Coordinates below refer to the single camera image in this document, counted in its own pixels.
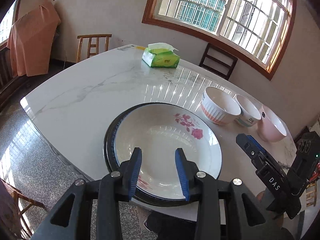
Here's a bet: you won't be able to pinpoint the pink bowl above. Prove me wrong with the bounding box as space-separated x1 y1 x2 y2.
257 105 287 142

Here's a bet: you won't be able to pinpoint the orange cloth cover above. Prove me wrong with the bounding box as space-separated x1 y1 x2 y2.
7 1 61 77

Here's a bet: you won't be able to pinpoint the light wooden chair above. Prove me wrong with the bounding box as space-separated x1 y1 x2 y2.
76 34 112 63

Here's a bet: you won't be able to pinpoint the brown framed window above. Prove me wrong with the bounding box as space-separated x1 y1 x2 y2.
142 0 297 80

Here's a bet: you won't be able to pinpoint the person right hand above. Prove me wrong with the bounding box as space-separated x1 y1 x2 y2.
256 191 268 205

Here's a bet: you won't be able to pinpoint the rattan chair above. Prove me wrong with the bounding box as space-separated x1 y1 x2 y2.
1 179 48 239

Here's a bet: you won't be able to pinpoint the white bowl rabbit pink base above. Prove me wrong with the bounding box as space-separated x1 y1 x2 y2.
201 87 241 126

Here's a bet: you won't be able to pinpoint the blue floral plate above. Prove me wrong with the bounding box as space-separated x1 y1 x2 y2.
103 102 221 208

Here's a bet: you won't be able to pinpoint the green tissue pack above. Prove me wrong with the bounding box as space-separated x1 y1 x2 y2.
142 43 180 68

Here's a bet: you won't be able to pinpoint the white plate pink roses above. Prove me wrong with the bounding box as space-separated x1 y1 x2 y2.
113 103 223 201

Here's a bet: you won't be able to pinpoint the white bowl Dog print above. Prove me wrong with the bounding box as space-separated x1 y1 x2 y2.
234 94 261 127

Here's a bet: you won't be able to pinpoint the side window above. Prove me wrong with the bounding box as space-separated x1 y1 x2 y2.
0 0 19 43

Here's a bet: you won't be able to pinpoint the dark wooden chair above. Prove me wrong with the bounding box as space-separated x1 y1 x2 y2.
199 43 238 80

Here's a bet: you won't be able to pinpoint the dark wooden bench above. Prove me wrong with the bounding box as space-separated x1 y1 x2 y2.
0 43 28 110

